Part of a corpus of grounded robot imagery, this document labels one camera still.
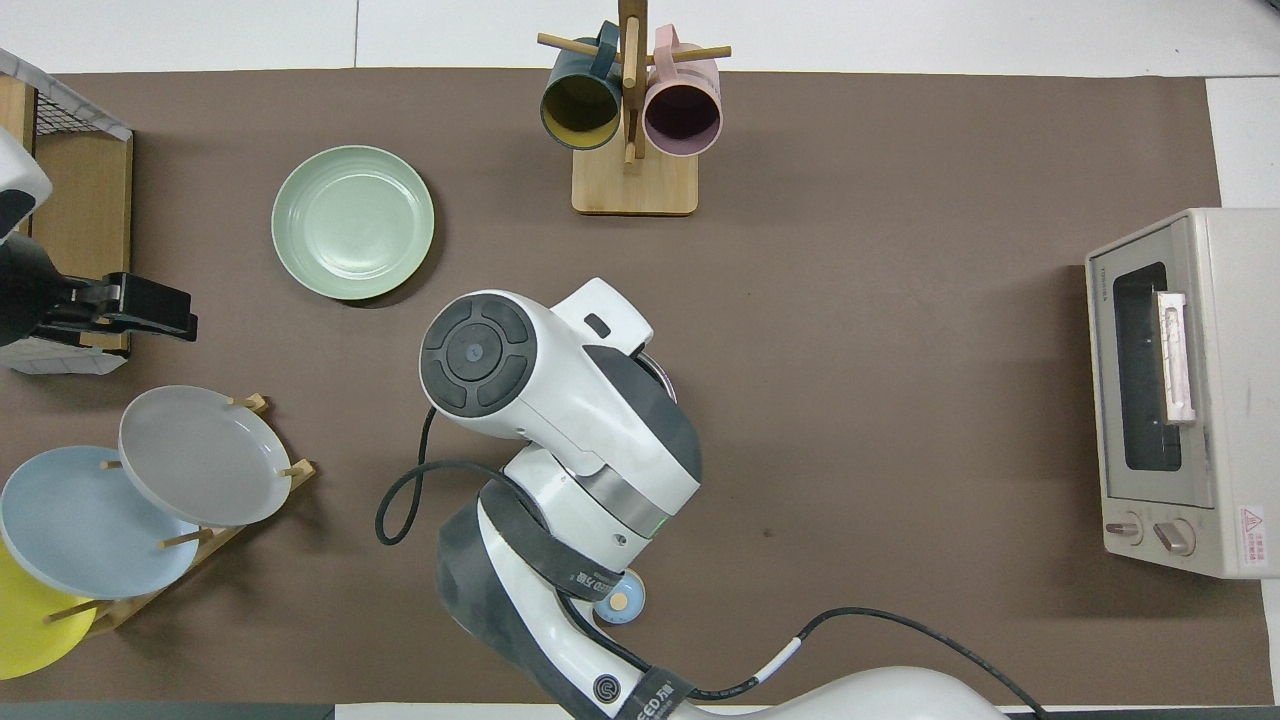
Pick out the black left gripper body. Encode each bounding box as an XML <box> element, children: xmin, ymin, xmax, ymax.
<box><xmin>0</xmin><ymin>232</ymin><xmax>113</xmax><ymax>347</ymax></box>

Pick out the grey plate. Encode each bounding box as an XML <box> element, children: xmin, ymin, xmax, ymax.
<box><xmin>118</xmin><ymin>385</ymin><xmax>293</xmax><ymax>528</ymax></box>

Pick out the green plate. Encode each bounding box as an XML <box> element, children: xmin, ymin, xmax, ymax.
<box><xmin>271</xmin><ymin>145</ymin><xmax>436</xmax><ymax>301</ymax></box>

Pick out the light blue plate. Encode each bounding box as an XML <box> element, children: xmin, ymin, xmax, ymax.
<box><xmin>0</xmin><ymin>445</ymin><xmax>201</xmax><ymax>599</ymax></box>

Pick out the wooden plate rack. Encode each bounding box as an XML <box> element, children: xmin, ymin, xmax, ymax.
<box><xmin>40</xmin><ymin>393</ymin><xmax>317</xmax><ymax>636</ymax></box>

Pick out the yellow plate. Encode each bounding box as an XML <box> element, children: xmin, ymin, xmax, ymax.
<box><xmin>0</xmin><ymin>540</ymin><xmax>98</xmax><ymax>681</ymax></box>

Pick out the grey patterned cloth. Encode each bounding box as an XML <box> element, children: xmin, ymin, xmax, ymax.
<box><xmin>0</xmin><ymin>335</ymin><xmax>129</xmax><ymax>376</ymax></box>

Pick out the dark teal mug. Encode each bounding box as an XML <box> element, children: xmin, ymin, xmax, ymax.
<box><xmin>540</xmin><ymin>22</ymin><xmax>623</xmax><ymax>151</ymax></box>

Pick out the wooden mug tree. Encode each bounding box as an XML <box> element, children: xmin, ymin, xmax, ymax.
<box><xmin>537</xmin><ymin>0</ymin><xmax>732</xmax><ymax>216</ymax></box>

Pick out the pink mug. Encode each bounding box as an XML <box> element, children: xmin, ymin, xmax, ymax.
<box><xmin>642</xmin><ymin>25</ymin><xmax>723</xmax><ymax>158</ymax></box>

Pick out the brown table mat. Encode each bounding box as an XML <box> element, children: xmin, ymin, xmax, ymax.
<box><xmin>0</xmin><ymin>68</ymin><xmax>1263</xmax><ymax>706</ymax></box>

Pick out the white toaster oven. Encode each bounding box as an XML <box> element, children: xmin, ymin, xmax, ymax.
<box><xmin>1085</xmin><ymin>207</ymin><xmax>1280</xmax><ymax>579</ymax></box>

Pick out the wooden shelf wire basket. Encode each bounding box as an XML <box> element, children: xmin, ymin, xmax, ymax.
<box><xmin>0</xmin><ymin>48</ymin><xmax>134</xmax><ymax>356</ymax></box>

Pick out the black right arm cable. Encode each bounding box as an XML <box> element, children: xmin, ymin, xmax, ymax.
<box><xmin>375</xmin><ymin>405</ymin><xmax>1046</xmax><ymax>720</ymax></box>

